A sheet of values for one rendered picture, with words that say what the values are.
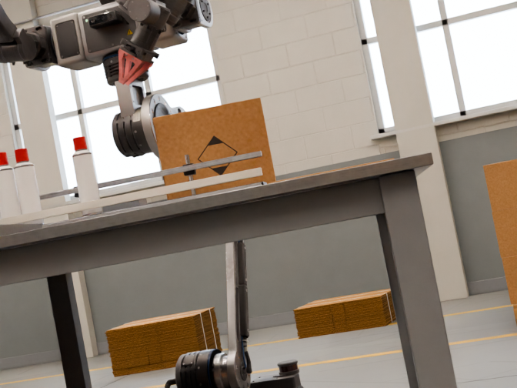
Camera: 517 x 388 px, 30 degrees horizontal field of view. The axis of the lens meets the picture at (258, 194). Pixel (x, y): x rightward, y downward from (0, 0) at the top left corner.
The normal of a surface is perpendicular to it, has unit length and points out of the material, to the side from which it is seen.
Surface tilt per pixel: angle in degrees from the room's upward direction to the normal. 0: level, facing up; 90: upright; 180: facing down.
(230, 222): 90
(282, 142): 90
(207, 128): 90
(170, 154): 90
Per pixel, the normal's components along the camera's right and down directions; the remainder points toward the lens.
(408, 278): -0.11, -0.02
